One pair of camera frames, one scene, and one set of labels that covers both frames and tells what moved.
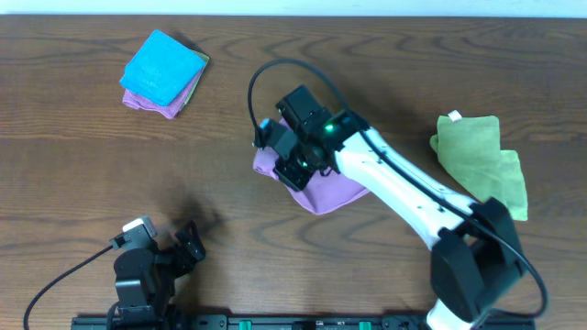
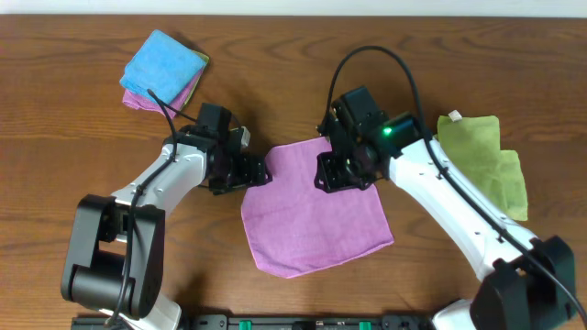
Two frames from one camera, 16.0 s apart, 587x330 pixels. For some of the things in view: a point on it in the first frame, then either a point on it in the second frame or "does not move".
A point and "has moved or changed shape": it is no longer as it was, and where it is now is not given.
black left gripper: x=182 y=254 to x=248 y=173
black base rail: x=283 y=322 does not move
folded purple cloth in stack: x=169 y=112 does not move
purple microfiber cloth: x=324 y=192 has moved or changed shape
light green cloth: x=469 y=148 does not move
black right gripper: x=292 y=171 to x=333 y=172
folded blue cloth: x=161 y=69 does not move
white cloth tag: x=455 y=115 does not move
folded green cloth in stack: x=206 y=58 does not move
